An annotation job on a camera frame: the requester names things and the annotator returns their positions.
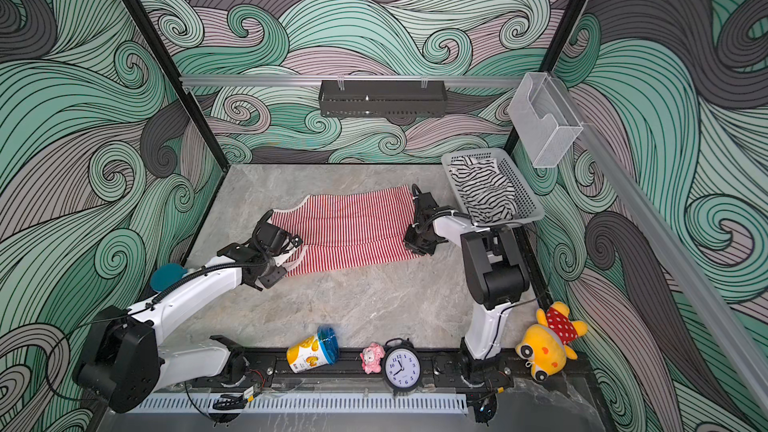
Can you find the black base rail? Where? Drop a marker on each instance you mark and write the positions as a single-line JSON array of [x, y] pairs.
[[440, 368]]

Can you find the yellow blue snack cup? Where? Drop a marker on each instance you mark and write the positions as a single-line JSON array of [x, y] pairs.
[[317, 350]]

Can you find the aluminium back wall rail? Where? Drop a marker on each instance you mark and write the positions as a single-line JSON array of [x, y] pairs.
[[278, 80]]

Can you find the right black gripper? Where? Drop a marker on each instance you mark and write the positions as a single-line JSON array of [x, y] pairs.
[[411, 245]]

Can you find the pink plush toy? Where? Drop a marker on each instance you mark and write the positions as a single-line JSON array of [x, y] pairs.
[[371, 358]]

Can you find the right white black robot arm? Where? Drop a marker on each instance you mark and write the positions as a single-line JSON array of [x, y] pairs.
[[496, 275]]

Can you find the black alarm clock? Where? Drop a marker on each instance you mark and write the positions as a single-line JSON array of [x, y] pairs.
[[401, 367]]

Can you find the aluminium wall rail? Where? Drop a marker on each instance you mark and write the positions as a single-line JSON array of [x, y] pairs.
[[278, 80], [728, 331]]

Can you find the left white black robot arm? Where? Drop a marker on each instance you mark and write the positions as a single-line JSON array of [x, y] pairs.
[[125, 359]]

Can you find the white slotted cable duct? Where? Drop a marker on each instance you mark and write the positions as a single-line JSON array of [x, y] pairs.
[[306, 402]]

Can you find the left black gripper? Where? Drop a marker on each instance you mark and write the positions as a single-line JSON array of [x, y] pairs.
[[275, 277]]

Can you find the grey plastic laundry basket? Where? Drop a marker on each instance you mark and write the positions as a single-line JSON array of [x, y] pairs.
[[529, 206]]

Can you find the teal lidded white cup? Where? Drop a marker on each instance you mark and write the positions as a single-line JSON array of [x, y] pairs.
[[165, 276]]

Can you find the yellow plush toy red shirt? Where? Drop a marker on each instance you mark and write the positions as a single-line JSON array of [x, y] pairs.
[[546, 345]]

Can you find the red white striped tank top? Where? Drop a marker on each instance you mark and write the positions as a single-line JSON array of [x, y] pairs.
[[342, 232]]

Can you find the black metal wall shelf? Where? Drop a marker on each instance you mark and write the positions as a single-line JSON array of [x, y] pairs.
[[382, 98]]

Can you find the aluminium right wall rail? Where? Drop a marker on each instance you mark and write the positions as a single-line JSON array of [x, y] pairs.
[[728, 331]]

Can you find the black white zebra tank top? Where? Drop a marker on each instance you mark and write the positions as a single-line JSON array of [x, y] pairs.
[[488, 195]]

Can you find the clear plastic wall bin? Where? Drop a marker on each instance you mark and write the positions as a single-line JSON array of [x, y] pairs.
[[544, 115]]

